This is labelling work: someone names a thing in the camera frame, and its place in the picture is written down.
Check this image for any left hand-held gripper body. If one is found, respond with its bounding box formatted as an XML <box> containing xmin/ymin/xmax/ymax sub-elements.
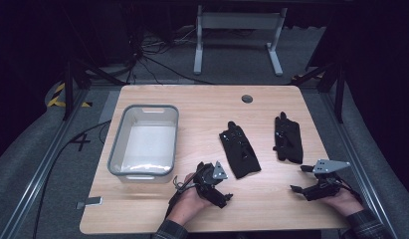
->
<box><xmin>192</xmin><ymin>160</ymin><xmax>229</xmax><ymax>201</ymax></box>

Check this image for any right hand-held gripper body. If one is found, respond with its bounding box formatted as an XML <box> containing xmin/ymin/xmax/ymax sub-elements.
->
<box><xmin>302</xmin><ymin>158</ymin><xmax>351</xmax><ymax>202</ymax></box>

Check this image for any black glove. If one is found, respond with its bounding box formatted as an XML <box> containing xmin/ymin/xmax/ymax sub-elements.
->
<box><xmin>272</xmin><ymin>112</ymin><xmax>305</xmax><ymax>165</ymax></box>
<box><xmin>218</xmin><ymin>120</ymin><xmax>262</xmax><ymax>180</ymax></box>

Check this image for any grey plastic bin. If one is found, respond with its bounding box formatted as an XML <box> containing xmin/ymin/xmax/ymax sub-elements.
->
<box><xmin>106</xmin><ymin>104</ymin><xmax>180</xmax><ymax>184</ymax></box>

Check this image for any person's left hand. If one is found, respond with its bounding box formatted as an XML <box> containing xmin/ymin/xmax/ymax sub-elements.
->
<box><xmin>165</xmin><ymin>172</ymin><xmax>215</xmax><ymax>227</ymax></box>

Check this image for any person's right hand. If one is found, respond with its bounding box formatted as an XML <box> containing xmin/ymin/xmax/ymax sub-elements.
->
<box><xmin>319</xmin><ymin>189</ymin><xmax>365</xmax><ymax>217</ymax></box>

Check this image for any black metal stand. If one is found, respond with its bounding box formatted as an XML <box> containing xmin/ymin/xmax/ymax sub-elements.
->
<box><xmin>62</xmin><ymin>59</ymin><xmax>127</xmax><ymax>121</ymax></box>
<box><xmin>291</xmin><ymin>62</ymin><xmax>347</xmax><ymax>124</ymax></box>

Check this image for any yellow and black floor tape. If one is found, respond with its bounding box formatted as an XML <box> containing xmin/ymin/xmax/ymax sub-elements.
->
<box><xmin>46</xmin><ymin>82</ymin><xmax>94</xmax><ymax>109</ymax></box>

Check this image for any left hand-held gripper cable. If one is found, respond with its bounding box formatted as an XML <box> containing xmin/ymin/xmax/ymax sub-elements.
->
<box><xmin>165</xmin><ymin>173</ymin><xmax>197</xmax><ymax>218</ymax></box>

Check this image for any hand-held gripper cable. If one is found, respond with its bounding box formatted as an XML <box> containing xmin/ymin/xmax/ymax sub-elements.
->
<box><xmin>165</xmin><ymin>173</ymin><xmax>197</xmax><ymax>218</ymax></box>
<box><xmin>334</xmin><ymin>174</ymin><xmax>363</xmax><ymax>204</ymax></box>

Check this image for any grey metal floor rail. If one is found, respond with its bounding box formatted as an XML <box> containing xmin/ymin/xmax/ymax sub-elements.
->
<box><xmin>0</xmin><ymin>89</ymin><xmax>91</xmax><ymax>239</ymax></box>
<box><xmin>318</xmin><ymin>91</ymin><xmax>398</xmax><ymax>239</ymax></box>

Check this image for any right hand-held gripper cable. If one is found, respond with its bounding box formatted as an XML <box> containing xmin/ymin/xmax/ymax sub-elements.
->
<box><xmin>334</xmin><ymin>174</ymin><xmax>363</xmax><ymax>204</ymax></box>

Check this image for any small silver metal bracket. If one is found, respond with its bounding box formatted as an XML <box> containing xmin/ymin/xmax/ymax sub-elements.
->
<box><xmin>76</xmin><ymin>196</ymin><xmax>103</xmax><ymax>211</ymax></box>

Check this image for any bundle of floor cables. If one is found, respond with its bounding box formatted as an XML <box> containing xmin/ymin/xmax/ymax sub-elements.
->
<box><xmin>124</xmin><ymin>25</ymin><xmax>217</xmax><ymax>86</ymax></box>

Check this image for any black floor cable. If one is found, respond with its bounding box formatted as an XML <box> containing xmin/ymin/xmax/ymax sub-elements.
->
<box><xmin>32</xmin><ymin>119</ymin><xmax>112</xmax><ymax>239</ymax></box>

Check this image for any white metal desk frame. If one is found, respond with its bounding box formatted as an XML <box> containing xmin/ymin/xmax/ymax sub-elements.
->
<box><xmin>192</xmin><ymin>4</ymin><xmax>289</xmax><ymax>77</ymax></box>

